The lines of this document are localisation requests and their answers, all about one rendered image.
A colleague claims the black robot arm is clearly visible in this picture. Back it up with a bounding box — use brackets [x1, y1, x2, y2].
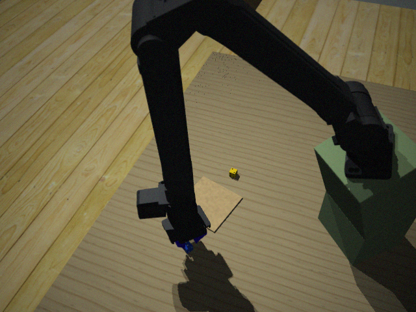
[131, 0, 393, 228]

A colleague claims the yellow die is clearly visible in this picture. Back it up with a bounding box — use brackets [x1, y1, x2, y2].
[229, 168, 238, 178]

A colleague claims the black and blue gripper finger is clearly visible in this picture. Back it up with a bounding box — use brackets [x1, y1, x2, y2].
[175, 241, 185, 249]
[194, 233, 207, 243]

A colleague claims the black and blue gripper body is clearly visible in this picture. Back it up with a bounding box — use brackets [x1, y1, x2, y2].
[162, 205, 211, 244]

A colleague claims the tan mat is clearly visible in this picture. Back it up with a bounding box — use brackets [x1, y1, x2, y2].
[194, 176, 242, 232]

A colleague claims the blue die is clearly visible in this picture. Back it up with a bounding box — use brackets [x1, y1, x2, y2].
[184, 241, 193, 253]

